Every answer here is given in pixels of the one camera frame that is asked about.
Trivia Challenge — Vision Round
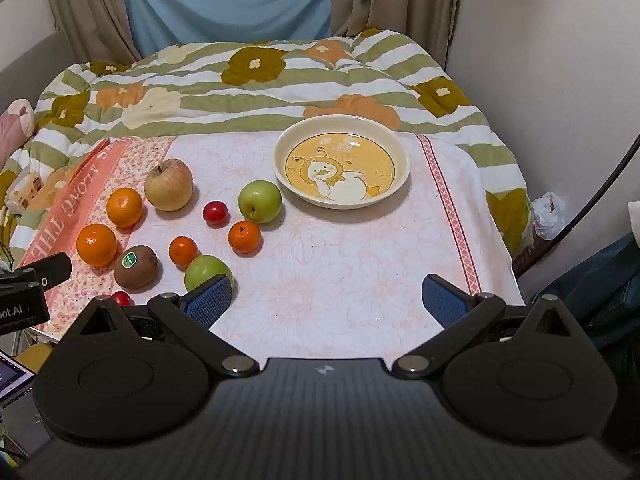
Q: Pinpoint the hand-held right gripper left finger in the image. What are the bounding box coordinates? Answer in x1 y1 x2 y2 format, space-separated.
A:
65 274 261 378

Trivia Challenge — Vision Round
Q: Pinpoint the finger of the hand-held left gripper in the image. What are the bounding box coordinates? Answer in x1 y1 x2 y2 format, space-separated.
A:
17 252 72 289

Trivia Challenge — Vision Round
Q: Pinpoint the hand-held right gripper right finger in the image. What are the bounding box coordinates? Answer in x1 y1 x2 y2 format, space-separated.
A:
392 274 583 380

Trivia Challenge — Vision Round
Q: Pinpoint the green apple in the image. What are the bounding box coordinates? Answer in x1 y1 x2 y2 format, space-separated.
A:
184 255 235 293
237 180 283 224

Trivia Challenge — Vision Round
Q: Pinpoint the small orange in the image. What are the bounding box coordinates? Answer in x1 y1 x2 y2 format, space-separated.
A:
228 220 263 254
168 236 200 267

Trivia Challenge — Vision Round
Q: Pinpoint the brown kiwi with sticker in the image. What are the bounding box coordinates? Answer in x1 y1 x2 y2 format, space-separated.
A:
113 245 160 290

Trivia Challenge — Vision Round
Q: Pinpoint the large orange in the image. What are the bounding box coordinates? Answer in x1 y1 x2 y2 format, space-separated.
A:
76 224 119 267
106 188 144 228

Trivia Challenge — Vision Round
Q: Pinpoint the yellow red apple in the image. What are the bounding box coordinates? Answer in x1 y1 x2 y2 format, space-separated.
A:
144 158 194 212

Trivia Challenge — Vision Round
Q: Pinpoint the cream cartoon plate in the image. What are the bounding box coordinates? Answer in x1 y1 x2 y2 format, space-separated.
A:
272 114 412 209

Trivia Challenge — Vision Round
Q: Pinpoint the laptop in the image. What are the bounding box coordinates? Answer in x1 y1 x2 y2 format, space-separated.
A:
0 350 36 403

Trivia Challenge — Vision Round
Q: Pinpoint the yellow tissue pack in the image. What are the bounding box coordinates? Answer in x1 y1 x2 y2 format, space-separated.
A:
4 172 48 213

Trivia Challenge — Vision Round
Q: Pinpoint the pink printed cloth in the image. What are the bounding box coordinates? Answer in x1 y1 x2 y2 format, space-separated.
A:
12 130 526 356

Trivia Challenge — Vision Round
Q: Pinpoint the white plastic bag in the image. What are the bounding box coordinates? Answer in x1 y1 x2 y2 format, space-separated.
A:
530 191 568 241

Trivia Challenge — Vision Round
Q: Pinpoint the pink plush pillow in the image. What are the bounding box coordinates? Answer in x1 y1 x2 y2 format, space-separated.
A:
0 99 37 161

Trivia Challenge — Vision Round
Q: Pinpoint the dark blue clothing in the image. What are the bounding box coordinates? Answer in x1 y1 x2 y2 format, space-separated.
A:
530 232 640 351

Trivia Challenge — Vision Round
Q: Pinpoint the grey headboard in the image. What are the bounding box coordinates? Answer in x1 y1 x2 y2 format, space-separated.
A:
0 30 76 116

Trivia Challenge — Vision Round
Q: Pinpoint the striped floral blanket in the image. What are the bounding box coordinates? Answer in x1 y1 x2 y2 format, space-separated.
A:
0 27 538 271

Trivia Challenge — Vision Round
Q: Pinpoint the beige curtain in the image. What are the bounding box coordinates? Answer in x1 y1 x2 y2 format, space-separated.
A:
327 0 463 68
40 0 143 63

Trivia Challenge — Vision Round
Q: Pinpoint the blue hanging cloth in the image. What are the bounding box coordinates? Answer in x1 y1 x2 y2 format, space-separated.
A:
117 0 333 58

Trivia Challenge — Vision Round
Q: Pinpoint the black cable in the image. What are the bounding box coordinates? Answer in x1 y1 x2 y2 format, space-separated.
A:
515 132 640 278

